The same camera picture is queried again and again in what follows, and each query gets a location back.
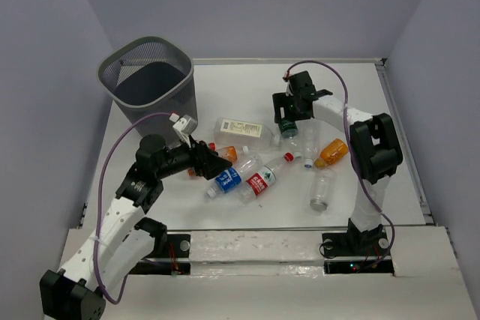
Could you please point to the red-label Nongfu water bottle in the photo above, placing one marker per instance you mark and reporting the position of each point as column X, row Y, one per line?
column 265, row 177

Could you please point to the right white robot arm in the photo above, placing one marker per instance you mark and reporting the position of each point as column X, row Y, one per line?
column 372, row 141

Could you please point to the blue-label water bottle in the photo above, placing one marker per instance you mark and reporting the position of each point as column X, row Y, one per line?
column 232, row 177

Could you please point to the green-label clear bottle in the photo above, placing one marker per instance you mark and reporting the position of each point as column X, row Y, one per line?
column 288, row 129

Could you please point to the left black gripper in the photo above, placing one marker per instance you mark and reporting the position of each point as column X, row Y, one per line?
column 204, row 161

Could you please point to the clear unlabelled blue-ring bottle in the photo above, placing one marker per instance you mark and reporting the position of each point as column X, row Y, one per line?
column 309, row 145

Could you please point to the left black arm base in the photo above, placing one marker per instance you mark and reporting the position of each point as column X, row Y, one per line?
column 170, row 257

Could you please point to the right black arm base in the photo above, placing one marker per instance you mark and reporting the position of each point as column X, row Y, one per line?
column 342, row 258

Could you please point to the grey mesh waste bin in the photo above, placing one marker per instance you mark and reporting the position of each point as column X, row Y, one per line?
column 149, row 75

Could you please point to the orange juice bottle white cap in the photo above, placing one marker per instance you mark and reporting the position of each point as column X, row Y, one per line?
column 230, row 153

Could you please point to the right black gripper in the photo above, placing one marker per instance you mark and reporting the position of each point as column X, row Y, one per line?
column 280, row 100

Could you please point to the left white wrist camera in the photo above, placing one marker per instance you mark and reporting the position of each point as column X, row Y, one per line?
column 183, row 126

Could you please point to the clear jar silver lid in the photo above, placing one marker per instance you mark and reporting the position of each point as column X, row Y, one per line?
column 322, row 189

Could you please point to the large clear beige-label bottle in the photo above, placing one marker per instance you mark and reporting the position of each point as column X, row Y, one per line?
column 255, row 136

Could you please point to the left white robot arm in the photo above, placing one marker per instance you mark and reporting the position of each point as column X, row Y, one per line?
column 96, row 274

